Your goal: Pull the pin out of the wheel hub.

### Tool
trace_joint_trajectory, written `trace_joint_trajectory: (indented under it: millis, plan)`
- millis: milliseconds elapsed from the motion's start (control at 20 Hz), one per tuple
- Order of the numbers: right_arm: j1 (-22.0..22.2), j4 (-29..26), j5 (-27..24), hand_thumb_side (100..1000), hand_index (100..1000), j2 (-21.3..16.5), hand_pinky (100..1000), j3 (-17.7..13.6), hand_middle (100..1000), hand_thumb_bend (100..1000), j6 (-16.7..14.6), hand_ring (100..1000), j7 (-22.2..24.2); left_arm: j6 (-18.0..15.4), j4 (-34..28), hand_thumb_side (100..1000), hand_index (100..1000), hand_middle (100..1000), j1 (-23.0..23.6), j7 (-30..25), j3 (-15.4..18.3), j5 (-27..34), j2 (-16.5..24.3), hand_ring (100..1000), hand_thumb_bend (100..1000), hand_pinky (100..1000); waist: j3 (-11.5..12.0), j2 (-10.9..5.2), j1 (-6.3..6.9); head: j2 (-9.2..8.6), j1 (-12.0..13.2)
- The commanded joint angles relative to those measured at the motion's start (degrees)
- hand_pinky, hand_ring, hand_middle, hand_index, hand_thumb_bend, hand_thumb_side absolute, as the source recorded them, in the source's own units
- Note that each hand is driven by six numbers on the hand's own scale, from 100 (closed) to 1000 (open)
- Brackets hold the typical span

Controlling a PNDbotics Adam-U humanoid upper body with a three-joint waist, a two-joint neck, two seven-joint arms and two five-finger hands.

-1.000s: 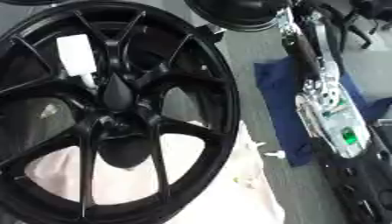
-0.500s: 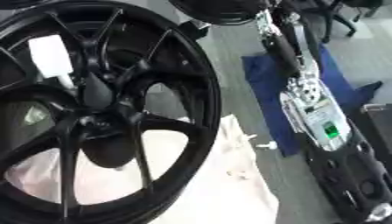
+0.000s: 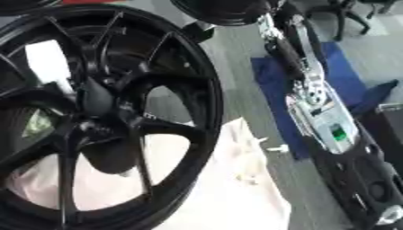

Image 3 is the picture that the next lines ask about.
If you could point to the black spoked wheel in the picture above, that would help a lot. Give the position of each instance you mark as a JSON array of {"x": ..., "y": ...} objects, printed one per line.
[{"x": 173, "y": 72}]

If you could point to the blue floor mat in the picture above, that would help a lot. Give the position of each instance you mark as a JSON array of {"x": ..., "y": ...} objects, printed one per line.
[{"x": 273, "y": 86}]

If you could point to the white pin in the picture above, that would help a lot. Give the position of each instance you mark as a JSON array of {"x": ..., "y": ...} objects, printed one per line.
[
  {"x": 277, "y": 148},
  {"x": 260, "y": 139}
]

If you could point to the black office chair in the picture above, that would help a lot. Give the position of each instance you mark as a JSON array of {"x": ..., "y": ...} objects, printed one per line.
[{"x": 346, "y": 15}]

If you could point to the green object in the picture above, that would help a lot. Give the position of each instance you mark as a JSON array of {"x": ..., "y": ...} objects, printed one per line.
[{"x": 38, "y": 124}]

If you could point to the white panel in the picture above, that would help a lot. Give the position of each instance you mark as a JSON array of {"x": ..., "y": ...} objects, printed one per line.
[{"x": 47, "y": 66}]

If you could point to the black wheel stand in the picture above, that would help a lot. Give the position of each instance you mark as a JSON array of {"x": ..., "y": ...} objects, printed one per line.
[{"x": 199, "y": 31}]

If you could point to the black round wheel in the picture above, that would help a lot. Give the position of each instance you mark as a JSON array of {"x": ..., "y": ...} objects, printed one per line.
[{"x": 225, "y": 12}]

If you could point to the black round tyre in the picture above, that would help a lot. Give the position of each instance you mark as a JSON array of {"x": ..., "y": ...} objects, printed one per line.
[{"x": 23, "y": 6}]

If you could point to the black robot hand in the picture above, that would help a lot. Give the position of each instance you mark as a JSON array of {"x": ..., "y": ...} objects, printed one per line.
[{"x": 107, "y": 155}]

